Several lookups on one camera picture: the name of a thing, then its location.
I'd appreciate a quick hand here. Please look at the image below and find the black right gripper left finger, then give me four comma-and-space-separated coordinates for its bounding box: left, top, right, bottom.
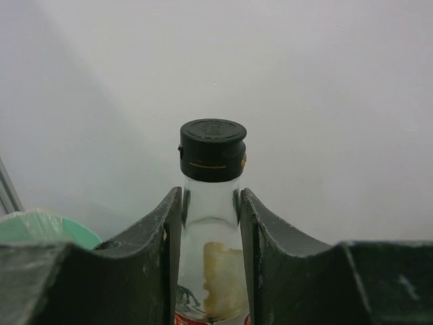
1, 187, 182, 324

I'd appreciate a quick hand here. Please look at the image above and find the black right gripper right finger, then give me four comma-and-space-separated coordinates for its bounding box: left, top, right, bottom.
240, 189, 432, 324

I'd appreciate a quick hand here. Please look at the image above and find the dark vinegar bottle black cap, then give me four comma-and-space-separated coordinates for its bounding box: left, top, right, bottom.
174, 118, 252, 325

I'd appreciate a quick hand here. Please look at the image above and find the clear pink bin liner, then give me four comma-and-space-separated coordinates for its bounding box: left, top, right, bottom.
1, 210, 73, 243

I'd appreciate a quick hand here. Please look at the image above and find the green trash bin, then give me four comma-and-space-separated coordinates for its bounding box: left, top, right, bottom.
21, 213, 101, 249

